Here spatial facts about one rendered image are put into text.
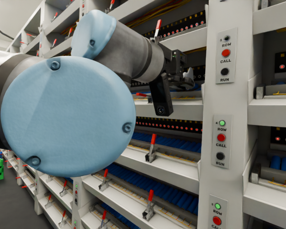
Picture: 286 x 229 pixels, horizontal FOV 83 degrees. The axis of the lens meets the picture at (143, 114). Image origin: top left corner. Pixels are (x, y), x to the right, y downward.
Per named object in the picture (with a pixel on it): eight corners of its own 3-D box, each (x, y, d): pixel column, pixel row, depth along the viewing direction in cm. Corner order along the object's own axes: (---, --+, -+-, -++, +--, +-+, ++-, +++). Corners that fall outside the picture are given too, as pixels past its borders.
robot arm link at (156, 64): (150, 76, 31) (119, 81, 38) (165, 82, 35) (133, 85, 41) (154, 31, 31) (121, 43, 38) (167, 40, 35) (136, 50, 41)
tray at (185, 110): (204, 121, 42) (202, 84, 39) (86, 112, 82) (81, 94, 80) (227, 102, 56) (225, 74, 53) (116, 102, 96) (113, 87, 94)
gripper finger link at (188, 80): (198, 81, 46) (181, 73, 40) (198, 86, 46) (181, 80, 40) (184, 82, 50) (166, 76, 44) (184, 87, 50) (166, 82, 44)
